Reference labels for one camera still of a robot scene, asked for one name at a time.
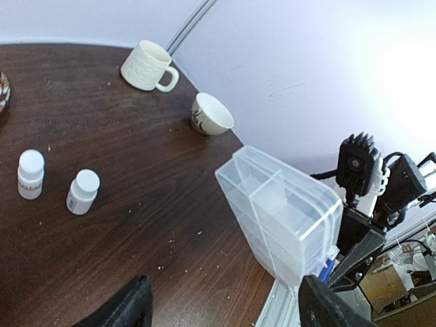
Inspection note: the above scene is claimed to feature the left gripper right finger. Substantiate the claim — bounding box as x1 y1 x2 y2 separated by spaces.
298 275 375 327

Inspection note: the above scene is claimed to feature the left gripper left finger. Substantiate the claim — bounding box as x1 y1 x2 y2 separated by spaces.
74 275 153 327

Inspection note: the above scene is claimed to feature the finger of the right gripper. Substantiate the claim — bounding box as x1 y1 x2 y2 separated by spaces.
326 230 386 292

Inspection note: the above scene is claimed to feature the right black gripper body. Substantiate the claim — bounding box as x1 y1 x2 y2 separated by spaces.
337 205 378 255

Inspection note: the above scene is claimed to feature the clear plastic pill organizer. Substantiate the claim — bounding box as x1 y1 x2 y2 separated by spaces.
215 146 343 289

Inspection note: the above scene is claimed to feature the white pill bottle front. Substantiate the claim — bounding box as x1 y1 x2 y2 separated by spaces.
66 169 100 215

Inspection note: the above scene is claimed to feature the white pill bottle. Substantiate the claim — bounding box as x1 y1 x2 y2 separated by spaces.
17 149 45 200
66 169 100 215

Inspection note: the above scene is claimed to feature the white pill bottle rear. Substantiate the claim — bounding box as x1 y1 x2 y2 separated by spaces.
17 149 45 200

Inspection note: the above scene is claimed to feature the white small bowl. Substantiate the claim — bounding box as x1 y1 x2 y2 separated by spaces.
190 92 234 136

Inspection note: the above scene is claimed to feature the cream textured mug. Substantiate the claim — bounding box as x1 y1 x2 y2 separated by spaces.
120 40 179 93

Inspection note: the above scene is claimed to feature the red floral plate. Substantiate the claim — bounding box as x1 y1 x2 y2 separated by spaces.
0 71 12 114

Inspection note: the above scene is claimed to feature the right aluminium frame post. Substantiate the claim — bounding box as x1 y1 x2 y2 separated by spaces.
166 0 219 55

